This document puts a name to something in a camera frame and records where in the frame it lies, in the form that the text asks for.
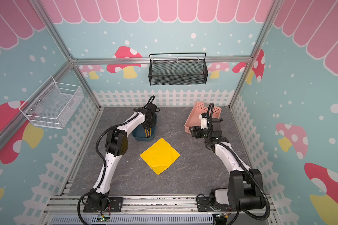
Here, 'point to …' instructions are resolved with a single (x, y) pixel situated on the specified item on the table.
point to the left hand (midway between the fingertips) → (151, 127)
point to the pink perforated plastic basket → (194, 119)
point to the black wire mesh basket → (176, 69)
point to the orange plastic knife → (150, 131)
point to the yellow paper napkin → (160, 156)
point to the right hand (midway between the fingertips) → (193, 127)
